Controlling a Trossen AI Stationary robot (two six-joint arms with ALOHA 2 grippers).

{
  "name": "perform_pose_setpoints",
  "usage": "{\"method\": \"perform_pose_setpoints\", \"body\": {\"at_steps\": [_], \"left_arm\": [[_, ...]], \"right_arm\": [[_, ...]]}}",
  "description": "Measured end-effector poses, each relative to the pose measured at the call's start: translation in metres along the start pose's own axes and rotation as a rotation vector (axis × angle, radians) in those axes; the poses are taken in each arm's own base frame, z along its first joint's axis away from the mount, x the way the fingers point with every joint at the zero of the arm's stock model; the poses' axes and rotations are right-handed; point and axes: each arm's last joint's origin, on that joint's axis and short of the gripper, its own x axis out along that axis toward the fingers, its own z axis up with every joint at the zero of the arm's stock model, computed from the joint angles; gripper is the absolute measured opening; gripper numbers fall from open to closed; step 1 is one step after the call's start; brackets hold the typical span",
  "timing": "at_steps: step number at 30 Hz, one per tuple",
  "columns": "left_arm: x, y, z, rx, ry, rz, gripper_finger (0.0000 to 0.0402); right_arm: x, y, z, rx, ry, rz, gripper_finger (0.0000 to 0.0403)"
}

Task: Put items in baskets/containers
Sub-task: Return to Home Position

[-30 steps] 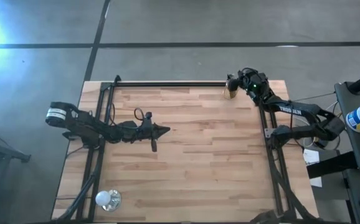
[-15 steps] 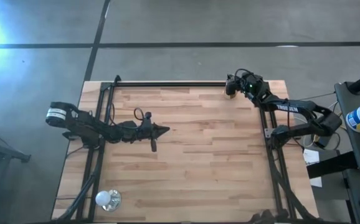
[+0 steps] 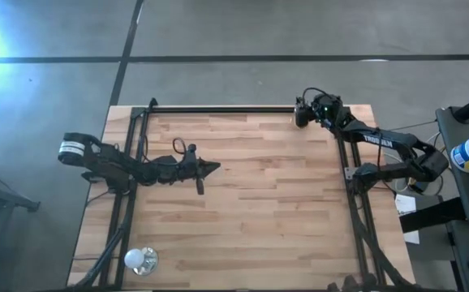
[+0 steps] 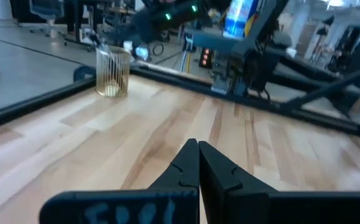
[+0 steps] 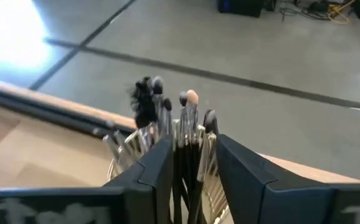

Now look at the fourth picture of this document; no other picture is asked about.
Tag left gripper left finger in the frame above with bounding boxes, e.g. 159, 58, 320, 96
39, 138, 200, 224

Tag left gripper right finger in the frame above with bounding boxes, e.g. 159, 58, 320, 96
199, 141, 360, 224

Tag black floor fan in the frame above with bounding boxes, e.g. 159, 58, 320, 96
131, 42, 152, 62

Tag black controller box with lights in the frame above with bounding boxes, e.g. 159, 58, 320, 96
198, 46, 214, 68

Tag black table clamp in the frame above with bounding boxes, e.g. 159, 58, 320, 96
73, 65, 97, 83

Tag grey office chair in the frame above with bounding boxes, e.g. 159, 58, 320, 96
29, 0, 65, 38

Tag black cable ring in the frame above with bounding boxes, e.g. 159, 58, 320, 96
152, 42, 165, 56

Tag gold wire basket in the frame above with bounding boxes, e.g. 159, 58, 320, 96
95, 45, 131, 98

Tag black aluminium rig frame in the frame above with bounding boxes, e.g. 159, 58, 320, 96
0, 0, 360, 150

